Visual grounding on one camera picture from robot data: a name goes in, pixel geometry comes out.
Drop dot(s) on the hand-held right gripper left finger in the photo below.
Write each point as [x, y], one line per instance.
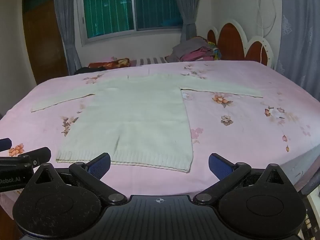
[100, 167]

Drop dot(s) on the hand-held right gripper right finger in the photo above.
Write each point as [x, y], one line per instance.
[219, 167]

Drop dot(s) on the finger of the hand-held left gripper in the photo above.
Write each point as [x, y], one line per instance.
[5, 144]
[41, 155]

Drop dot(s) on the white knit sweater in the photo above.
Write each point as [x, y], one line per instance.
[140, 120]

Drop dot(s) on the pile of clothes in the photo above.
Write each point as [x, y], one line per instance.
[190, 50]

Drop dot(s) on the pink floral bed sheet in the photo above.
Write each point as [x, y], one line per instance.
[237, 135]

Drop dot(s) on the red patterned cloth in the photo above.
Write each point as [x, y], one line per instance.
[110, 63]

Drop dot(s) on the brown wooden door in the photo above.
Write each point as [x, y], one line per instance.
[42, 42]

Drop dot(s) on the striped pillow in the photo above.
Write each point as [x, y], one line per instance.
[150, 61]

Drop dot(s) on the red and white headboard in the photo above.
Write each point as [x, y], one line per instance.
[231, 42]

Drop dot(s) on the grey curtain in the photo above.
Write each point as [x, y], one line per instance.
[66, 30]
[188, 5]

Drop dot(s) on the window with green glass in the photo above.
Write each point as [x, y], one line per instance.
[110, 12]

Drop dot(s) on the blue lace curtain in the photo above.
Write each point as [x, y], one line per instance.
[300, 30]

